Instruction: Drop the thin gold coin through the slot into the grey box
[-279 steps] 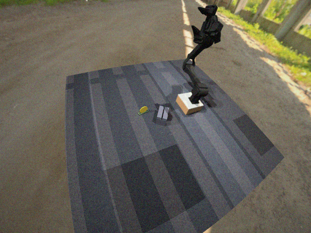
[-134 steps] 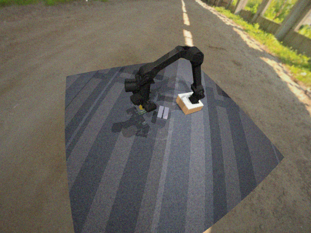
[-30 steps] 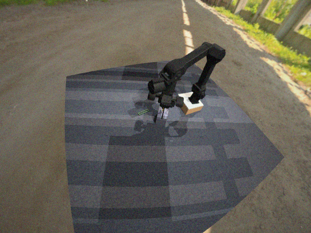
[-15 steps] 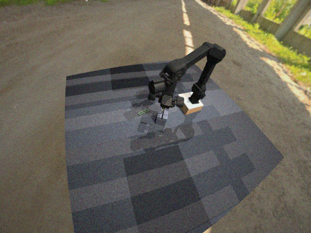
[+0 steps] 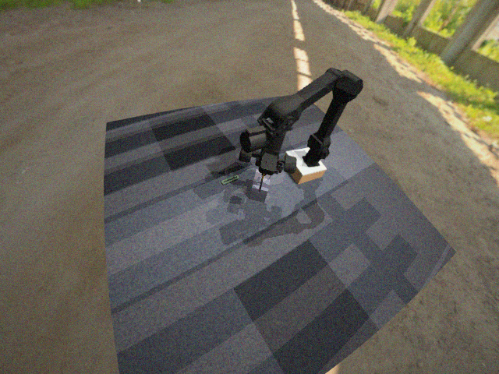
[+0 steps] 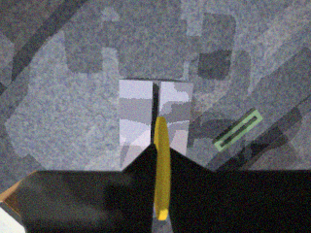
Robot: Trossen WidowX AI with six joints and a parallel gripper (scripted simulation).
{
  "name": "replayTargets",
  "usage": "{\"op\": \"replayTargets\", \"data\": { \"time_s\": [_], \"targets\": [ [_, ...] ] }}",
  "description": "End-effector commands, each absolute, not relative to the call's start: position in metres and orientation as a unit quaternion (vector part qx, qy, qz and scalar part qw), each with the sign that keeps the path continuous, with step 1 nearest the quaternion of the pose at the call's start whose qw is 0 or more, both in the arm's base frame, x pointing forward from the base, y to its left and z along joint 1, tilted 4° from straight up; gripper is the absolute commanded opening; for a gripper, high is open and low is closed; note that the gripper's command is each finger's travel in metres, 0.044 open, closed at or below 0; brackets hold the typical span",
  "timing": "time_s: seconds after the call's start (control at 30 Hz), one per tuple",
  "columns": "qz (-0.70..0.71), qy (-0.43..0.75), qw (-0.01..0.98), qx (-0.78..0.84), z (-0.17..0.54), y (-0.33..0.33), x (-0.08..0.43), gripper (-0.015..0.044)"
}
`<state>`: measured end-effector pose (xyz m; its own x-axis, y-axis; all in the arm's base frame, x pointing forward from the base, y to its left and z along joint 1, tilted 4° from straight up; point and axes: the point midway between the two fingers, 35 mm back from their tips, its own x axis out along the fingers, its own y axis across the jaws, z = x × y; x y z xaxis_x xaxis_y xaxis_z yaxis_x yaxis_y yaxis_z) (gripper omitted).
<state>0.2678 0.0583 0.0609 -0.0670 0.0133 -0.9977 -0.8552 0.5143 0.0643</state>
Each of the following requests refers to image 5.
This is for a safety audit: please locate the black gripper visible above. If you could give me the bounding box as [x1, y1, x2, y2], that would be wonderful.
[239, 146, 297, 174]

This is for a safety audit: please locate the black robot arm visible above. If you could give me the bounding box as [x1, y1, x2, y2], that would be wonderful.
[239, 68, 363, 175]

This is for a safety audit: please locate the green rectangular holder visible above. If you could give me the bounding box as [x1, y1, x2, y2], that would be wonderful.
[221, 175, 239, 185]

